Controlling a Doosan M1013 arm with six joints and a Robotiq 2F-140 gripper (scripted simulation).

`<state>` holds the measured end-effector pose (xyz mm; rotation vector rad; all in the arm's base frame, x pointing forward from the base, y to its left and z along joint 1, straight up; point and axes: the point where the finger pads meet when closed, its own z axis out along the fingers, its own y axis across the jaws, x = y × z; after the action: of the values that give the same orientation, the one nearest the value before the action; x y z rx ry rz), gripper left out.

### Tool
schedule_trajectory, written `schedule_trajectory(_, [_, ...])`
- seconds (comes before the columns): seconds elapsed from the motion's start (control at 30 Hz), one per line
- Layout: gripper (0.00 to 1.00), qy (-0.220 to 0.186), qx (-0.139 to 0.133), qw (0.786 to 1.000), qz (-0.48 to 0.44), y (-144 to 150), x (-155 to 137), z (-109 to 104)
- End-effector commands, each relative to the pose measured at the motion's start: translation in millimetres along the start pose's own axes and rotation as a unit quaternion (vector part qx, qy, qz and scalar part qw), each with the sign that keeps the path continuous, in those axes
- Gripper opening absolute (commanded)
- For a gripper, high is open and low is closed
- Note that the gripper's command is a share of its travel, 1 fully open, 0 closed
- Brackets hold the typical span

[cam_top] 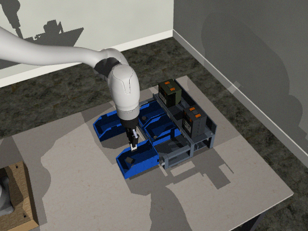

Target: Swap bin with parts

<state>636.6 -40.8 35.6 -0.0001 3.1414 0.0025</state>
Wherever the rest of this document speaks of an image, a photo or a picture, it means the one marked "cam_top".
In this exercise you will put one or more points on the grey metal shelf rack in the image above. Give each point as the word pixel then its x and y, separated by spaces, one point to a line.
pixel 181 147

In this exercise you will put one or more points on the dark green case with handle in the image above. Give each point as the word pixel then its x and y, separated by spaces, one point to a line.
pixel 169 93

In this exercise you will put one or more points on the black case with orange latches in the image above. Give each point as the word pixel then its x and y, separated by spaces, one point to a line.
pixel 194 120

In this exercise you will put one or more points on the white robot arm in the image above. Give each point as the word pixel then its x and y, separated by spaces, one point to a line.
pixel 123 82

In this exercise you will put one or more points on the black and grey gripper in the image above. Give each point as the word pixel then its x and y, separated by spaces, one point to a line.
pixel 130 128

